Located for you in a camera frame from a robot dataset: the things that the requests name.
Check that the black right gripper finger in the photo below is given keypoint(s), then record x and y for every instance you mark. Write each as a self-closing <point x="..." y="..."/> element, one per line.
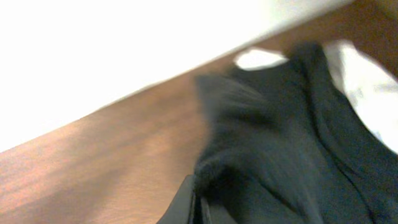
<point x="182" y="207"/>

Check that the dark green t-shirt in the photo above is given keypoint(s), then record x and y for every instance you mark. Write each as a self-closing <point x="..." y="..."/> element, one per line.
<point x="292" y="190"/>

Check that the white crumpled garment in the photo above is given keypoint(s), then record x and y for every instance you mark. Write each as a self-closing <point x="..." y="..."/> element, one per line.
<point x="317" y="101"/>

